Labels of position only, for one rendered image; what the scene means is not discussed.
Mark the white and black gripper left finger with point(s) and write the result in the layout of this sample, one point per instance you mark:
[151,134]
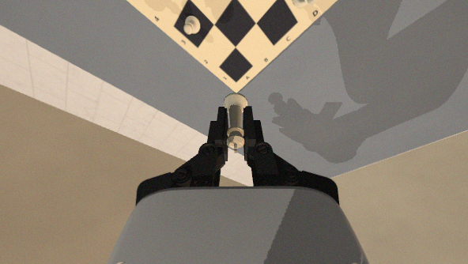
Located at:
[202,170]

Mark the cream and black chessboard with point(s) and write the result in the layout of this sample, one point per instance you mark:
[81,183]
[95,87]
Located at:
[237,38]

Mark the white chess bishop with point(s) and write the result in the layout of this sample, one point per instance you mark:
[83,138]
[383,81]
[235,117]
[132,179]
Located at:
[301,3]

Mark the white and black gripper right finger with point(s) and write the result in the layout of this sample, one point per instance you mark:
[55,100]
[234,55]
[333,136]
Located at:
[268,169]

